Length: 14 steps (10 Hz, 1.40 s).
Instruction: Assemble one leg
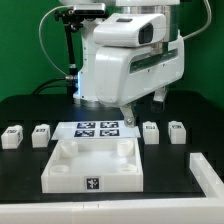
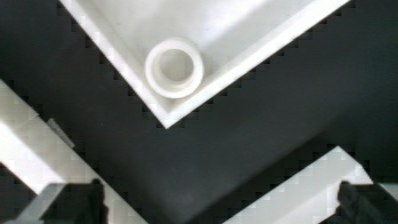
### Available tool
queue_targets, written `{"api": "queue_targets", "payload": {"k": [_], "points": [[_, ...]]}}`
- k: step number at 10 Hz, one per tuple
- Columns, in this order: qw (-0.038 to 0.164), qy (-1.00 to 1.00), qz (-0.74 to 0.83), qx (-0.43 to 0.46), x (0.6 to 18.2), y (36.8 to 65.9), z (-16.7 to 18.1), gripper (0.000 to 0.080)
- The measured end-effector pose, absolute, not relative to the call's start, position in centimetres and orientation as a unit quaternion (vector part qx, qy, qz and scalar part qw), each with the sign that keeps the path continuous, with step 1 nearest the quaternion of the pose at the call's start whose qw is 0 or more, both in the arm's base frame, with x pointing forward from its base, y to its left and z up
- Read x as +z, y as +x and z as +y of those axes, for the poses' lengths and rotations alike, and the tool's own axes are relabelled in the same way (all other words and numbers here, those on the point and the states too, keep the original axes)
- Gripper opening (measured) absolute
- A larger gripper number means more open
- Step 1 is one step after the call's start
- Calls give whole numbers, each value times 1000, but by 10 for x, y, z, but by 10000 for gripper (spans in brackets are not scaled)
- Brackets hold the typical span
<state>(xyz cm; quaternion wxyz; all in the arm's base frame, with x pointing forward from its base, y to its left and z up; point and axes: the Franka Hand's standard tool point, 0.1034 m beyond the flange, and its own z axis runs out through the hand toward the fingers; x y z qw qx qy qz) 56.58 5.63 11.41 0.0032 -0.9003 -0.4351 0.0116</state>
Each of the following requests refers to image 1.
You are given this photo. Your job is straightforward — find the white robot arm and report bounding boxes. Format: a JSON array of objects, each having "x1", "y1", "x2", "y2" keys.
[{"x1": 59, "y1": 0, "x2": 184, "y2": 127}]

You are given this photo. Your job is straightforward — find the white L-shaped obstacle fence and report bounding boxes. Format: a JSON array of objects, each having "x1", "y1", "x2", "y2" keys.
[{"x1": 0, "y1": 153, "x2": 224, "y2": 224}]

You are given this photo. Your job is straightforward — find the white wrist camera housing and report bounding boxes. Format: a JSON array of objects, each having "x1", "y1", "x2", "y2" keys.
[{"x1": 93, "y1": 13, "x2": 166, "y2": 47}]

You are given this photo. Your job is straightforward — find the white sheet with fiducial markers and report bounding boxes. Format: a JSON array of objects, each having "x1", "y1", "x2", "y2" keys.
[{"x1": 52, "y1": 120, "x2": 141, "y2": 140}]

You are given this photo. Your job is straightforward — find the black camera on mount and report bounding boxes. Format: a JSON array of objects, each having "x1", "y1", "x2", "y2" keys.
[{"x1": 73, "y1": 3, "x2": 106, "y2": 17}]

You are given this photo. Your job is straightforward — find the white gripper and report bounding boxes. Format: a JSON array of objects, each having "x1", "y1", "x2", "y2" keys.
[{"x1": 95, "y1": 45, "x2": 184, "y2": 128}]

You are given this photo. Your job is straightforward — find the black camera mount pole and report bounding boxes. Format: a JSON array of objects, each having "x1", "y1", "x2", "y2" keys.
[{"x1": 54, "y1": 9, "x2": 83, "y2": 95}]

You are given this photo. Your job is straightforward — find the white square tabletop part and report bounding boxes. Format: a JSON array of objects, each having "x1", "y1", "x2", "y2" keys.
[{"x1": 41, "y1": 138, "x2": 143, "y2": 193}]

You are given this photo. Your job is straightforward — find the white camera cable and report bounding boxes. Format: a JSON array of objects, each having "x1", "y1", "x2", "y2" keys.
[{"x1": 38, "y1": 4, "x2": 75, "y2": 78}]

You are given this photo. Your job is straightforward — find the black base cables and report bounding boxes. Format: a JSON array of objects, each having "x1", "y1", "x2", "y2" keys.
[{"x1": 31, "y1": 75, "x2": 78, "y2": 96}]

